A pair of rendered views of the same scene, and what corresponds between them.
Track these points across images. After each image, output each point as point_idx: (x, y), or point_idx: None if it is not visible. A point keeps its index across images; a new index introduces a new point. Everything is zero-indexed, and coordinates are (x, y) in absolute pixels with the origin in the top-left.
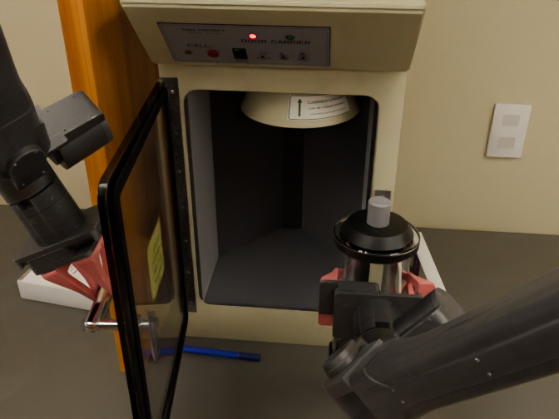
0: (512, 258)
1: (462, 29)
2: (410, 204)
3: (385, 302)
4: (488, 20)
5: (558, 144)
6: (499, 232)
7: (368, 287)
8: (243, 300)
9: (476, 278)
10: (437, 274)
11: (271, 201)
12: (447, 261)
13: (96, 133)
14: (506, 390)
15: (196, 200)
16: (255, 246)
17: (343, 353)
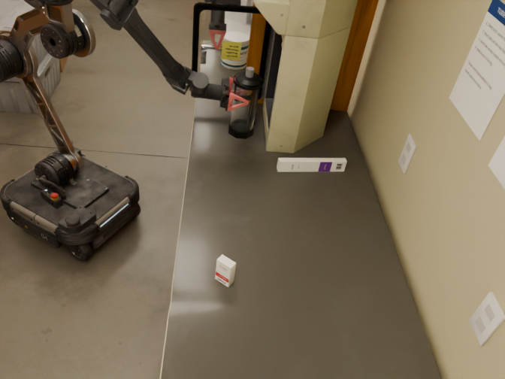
0: (352, 204)
1: (418, 82)
2: (379, 165)
3: (220, 86)
4: (424, 83)
5: (415, 180)
6: (379, 204)
7: (225, 83)
8: (268, 106)
9: (328, 187)
10: (309, 161)
11: None
12: (339, 180)
13: (228, 2)
14: (250, 180)
15: (273, 59)
16: None
17: (184, 66)
